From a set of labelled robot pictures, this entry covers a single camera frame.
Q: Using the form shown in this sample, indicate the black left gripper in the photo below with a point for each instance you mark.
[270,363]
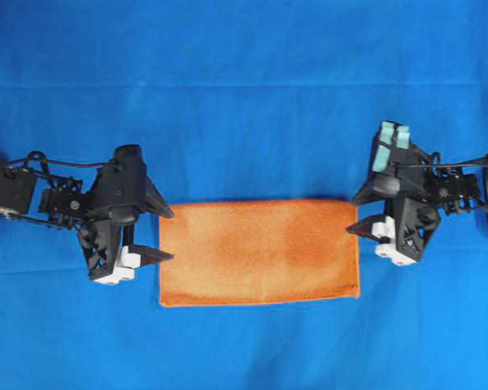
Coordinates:
[106,236]

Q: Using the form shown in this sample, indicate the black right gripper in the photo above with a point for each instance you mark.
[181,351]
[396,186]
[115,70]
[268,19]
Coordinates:
[408,222]

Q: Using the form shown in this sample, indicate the orange towel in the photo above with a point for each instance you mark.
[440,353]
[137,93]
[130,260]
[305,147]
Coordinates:
[251,253]

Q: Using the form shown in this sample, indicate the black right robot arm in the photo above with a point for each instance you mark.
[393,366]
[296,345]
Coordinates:
[416,190]

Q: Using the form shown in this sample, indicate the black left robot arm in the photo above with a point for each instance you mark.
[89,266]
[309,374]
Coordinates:
[30,193]

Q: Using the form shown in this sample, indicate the blue table cloth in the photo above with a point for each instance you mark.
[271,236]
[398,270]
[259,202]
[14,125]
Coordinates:
[239,100]

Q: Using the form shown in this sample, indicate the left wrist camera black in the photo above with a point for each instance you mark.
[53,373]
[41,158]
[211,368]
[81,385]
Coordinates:
[128,163]

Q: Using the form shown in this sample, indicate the right wrist camera teal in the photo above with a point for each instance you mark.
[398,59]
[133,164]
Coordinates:
[391,147]

